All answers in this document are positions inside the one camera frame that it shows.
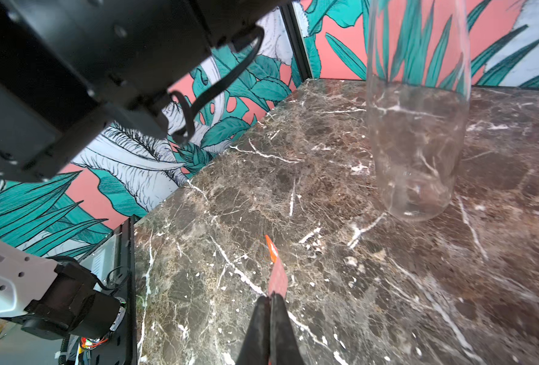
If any clear glass bottle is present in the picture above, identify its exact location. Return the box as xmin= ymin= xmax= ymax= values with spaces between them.
xmin=366 ymin=1 xmax=471 ymax=221

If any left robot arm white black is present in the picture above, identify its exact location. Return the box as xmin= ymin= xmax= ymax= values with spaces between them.
xmin=0 ymin=1 xmax=282 ymax=340

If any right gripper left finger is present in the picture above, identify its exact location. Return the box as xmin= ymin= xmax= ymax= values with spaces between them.
xmin=235 ymin=296 xmax=271 ymax=365

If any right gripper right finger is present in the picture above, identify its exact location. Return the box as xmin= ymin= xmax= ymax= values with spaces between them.
xmin=269 ymin=293 xmax=304 ymax=365

